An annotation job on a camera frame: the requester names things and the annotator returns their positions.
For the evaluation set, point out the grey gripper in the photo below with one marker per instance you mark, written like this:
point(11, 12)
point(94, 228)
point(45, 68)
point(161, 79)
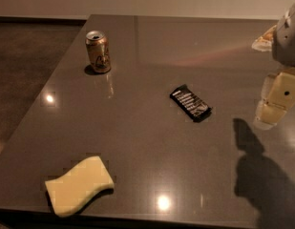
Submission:
point(287, 43)

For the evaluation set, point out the orange soda can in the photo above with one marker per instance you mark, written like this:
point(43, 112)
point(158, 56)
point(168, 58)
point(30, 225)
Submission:
point(97, 46)

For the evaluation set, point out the yellow wavy sponge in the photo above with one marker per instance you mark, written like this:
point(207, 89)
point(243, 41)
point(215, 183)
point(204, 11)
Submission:
point(71, 192)

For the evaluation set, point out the black snack bar wrapper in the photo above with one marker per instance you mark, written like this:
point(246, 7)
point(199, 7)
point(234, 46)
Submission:
point(192, 105)

